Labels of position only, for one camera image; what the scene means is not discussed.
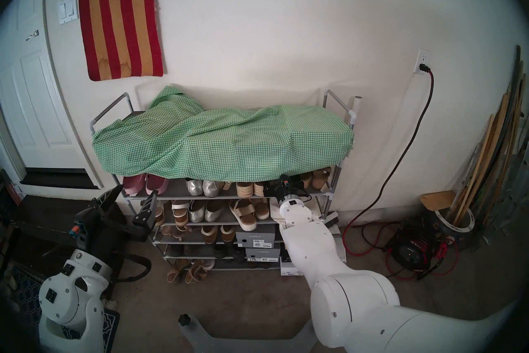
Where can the black door step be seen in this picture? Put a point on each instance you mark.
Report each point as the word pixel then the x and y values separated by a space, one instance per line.
pixel 58 179

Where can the grey metal shoe rack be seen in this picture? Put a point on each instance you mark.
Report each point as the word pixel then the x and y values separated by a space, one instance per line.
pixel 177 191

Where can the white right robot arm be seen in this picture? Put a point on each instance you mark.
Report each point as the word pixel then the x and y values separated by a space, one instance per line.
pixel 314 240

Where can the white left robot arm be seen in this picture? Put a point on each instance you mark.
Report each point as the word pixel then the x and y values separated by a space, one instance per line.
pixel 70 298

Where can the striped flag wall hanging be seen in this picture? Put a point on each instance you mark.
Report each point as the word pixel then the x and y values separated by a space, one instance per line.
pixel 120 25

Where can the black base knob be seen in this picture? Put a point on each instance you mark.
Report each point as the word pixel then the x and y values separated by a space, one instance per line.
pixel 184 319

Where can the white flat printed box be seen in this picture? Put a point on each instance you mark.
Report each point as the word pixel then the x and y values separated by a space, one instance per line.
pixel 339 248

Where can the dark wooden chest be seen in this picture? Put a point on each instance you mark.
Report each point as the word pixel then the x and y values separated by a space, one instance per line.
pixel 49 224

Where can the white wall outlet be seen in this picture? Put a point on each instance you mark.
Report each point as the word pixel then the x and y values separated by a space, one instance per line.
pixel 421 58

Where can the brown suede shoe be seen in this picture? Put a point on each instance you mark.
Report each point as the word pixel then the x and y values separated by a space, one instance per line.
pixel 209 235
pixel 227 234

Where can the grey robot base frame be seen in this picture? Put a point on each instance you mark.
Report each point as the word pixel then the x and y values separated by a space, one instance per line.
pixel 198 335

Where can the black bucket white rim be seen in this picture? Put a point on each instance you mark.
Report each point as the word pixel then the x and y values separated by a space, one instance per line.
pixel 454 232

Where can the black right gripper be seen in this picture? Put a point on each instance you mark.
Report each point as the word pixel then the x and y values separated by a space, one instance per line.
pixel 285 189

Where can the white capped metal pole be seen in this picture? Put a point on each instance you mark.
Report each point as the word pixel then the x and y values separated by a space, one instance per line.
pixel 358 103

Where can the green gingham cloth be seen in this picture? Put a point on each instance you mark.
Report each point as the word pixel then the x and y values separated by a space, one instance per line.
pixel 227 141

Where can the small grey shoebox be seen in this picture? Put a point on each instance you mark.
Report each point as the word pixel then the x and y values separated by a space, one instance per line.
pixel 262 255

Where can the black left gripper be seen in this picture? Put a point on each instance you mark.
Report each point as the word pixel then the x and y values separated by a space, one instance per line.
pixel 103 234

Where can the wooden slats bundle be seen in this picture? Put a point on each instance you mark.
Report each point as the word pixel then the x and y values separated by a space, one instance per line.
pixel 487 157

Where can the light wooden block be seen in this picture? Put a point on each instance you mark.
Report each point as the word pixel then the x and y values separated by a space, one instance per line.
pixel 438 200

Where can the white light switch plate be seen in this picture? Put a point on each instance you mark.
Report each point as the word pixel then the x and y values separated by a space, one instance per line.
pixel 67 9

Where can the large grey Vionic shoebox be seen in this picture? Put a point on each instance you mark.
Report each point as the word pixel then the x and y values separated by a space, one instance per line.
pixel 254 236

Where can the pink slip-on shoe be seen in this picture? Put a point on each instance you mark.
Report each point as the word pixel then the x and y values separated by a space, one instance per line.
pixel 156 186
pixel 134 186

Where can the white panel door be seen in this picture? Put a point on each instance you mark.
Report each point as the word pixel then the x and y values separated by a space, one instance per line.
pixel 37 108

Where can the silver flat shoe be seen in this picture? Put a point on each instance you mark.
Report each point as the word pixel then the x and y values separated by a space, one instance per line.
pixel 194 187
pixel 197 213
pixel 215 213
pixel 210 189

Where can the white shoebox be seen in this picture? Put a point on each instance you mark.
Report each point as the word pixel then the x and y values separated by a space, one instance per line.
pixel 289 269

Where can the brown cork heel sandal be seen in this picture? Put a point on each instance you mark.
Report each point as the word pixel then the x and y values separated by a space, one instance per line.
pixel 306 179
pixel 321 180

